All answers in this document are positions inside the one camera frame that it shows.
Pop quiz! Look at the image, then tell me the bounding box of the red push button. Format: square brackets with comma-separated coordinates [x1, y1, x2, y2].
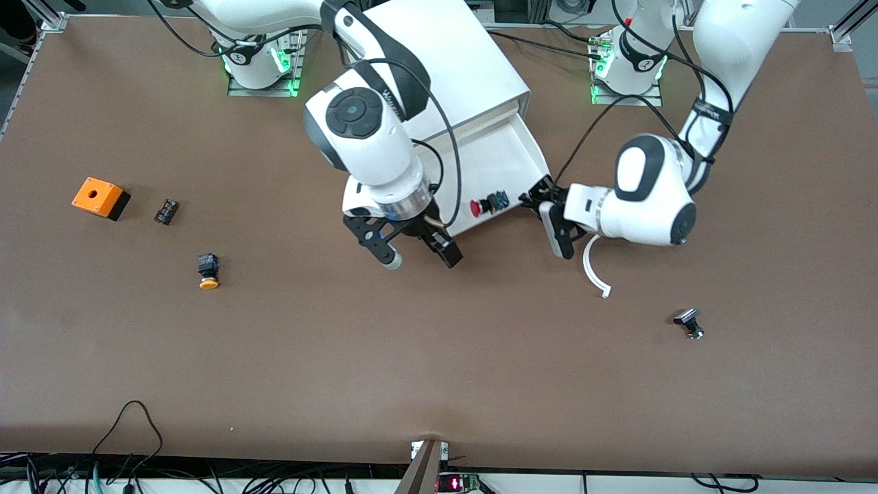
[471, 190, 510, 217]

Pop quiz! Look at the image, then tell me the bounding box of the white curved plastic arc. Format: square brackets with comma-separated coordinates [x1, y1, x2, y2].
[582, 235, 612, 299]

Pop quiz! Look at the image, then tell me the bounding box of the device with red display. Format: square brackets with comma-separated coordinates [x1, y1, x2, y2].
[437, 472, 481, 493]

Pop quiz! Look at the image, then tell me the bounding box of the orange box black base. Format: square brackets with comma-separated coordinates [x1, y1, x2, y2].
[71, 177, 131, 222]

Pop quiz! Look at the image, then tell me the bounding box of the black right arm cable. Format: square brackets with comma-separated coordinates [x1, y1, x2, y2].
[343, 58, 462, 228]

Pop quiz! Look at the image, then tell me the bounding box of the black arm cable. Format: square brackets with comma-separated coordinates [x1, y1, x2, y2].
[343, 58, 462, 228]
[552, 0, 735, 186]

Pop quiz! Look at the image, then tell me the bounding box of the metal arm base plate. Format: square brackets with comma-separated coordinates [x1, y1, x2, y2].
[590, 31, 664, 108]
[226, 27, 305, 98]

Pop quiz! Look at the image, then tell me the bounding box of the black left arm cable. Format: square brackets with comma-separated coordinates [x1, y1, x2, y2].
[552, 0, 735, 186]

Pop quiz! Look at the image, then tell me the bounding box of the black capped switch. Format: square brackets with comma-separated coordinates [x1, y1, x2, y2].
[673, 308, 705, 340]

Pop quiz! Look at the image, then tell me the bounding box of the black cable to base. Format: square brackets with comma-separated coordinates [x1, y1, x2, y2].
[541, 19, 607, 46]
[484, 29, 599, 58]

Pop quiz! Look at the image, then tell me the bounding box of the camera mounting post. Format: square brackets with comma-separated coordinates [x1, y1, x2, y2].
[394, 439, 450, 494]

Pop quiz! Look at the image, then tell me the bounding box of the thin black looped cable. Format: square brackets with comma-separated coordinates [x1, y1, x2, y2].
[89, 400, 165, 478]

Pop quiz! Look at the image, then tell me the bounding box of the aluminium frame profile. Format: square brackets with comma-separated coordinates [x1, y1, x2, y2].
[21, 0, 69, 33]
[829, 0, 878, 52]

